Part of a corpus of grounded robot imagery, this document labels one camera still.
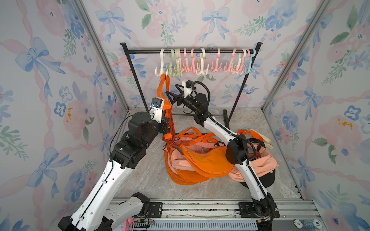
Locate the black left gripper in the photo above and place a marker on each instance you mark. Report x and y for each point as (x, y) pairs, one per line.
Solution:
(164, 123)

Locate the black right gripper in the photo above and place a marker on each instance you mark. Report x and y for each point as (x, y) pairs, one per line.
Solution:
(182, 99)

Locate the pink crossbody bag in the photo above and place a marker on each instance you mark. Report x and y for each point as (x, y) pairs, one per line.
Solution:
(260, 167)

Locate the beige crossbody bag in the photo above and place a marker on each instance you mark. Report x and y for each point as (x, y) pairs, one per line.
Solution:
(268, 142)

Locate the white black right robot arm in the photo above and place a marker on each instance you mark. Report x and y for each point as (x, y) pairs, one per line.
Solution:
(240, 151)

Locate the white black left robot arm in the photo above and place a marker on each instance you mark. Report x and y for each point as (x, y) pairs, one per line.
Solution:
(94, 214)

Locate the green plastic hook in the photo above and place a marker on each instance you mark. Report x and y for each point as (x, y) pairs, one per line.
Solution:
(175, 68)

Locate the white plastic hook left end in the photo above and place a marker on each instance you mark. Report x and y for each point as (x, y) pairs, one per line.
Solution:
(162, 70)

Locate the white plastic hook middle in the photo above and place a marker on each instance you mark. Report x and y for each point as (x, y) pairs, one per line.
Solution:
(201, 69)

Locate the light blue plastic hook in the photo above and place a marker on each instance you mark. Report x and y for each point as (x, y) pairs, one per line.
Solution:
(248, 66)

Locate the black metal garment rack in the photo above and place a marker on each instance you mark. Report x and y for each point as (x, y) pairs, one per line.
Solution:
(192, 52)

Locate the pink alarm clock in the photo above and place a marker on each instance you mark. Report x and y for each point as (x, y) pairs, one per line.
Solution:
(129, 224)

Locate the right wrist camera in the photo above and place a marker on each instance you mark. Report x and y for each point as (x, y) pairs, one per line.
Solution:
(189, 88)

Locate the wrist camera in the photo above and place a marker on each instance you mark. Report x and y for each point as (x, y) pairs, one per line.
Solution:
(189, 88)
(156, 109)

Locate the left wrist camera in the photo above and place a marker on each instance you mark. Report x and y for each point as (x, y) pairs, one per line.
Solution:
(156, 109)

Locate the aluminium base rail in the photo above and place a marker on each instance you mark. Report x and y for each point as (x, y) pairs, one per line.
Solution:
(223, 215)

